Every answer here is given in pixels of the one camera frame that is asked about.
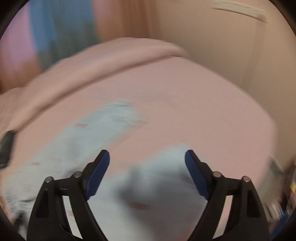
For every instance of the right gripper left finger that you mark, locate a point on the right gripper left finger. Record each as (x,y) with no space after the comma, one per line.
(48,220)

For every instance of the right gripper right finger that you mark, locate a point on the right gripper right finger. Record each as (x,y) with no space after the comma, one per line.
(246,220)

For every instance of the light blue strawberry pants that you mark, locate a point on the light blue strawberry pants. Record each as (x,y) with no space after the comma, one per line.
(152,200)

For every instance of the pink duvet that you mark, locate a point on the pink duvet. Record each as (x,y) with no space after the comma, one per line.
(19,105)

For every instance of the pink and blue curtain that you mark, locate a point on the pink and blue curtain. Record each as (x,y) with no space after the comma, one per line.
(37,34)

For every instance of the pink bed with sheet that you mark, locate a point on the pink bed with sheet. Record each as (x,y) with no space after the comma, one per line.
(179,102)

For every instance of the white wall socket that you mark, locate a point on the white wall socket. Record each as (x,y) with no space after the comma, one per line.
(240,8)

